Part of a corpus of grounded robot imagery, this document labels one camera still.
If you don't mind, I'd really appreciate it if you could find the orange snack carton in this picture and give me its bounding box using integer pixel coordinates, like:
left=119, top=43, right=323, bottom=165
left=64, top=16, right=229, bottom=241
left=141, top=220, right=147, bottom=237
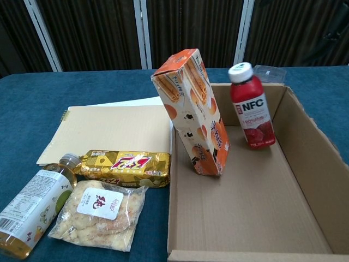
left=151, top=48, right=232, bottom=177

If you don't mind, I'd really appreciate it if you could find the red juice bottle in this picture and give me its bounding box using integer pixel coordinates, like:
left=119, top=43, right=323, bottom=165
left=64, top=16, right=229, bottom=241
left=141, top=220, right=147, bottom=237
left=227, top=62, right=276, bottom=150

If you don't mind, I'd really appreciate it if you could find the clear red snack cup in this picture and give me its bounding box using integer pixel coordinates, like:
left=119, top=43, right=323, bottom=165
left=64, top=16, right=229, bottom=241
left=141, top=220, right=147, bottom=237
left=252, top=64, right=287, bottom=84

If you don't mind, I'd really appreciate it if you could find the open cardboard box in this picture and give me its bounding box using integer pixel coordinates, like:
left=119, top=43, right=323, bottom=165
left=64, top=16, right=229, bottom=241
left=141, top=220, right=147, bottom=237
left=166, top=83, right=349, bottom=262

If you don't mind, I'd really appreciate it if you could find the gold biscuit packet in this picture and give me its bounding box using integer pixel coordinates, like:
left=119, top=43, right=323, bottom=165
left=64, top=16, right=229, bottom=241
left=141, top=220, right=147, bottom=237
left=74, top=149, right=172, bottom=189

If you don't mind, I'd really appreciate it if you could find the clear bag of pastries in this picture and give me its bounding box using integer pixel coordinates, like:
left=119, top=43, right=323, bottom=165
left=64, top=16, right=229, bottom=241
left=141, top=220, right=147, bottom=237
left=47, top=180, right=149, bottom=252

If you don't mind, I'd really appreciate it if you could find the blue felt table cover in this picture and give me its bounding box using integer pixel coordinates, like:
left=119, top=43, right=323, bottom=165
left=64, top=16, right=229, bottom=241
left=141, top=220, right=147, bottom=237
left=0, top=65, right=349, bottom=262

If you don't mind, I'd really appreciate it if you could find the yellow tea bottle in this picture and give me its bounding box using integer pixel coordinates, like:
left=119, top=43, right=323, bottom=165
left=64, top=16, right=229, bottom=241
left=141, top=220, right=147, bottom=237
left=0, top=152, right=82, bottom=260

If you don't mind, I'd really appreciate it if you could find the white partition post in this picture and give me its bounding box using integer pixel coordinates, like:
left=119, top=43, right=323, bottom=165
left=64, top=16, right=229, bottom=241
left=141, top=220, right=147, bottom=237
left=133, top=0, right=153, bottom=69
left=23, top=0, right=63, bottom=72
left=233, top=0, right=255, bottom=69

